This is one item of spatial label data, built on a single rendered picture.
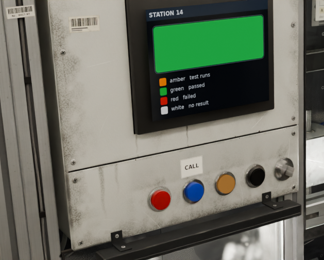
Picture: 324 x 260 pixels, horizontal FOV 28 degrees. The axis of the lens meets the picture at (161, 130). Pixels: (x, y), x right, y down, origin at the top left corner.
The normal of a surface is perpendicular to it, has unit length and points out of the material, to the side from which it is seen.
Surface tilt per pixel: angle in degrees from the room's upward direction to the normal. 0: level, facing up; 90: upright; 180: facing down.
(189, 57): 90
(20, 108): 90
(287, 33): 90
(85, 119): 90
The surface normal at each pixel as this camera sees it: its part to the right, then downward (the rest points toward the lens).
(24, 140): 0.47, 0.20
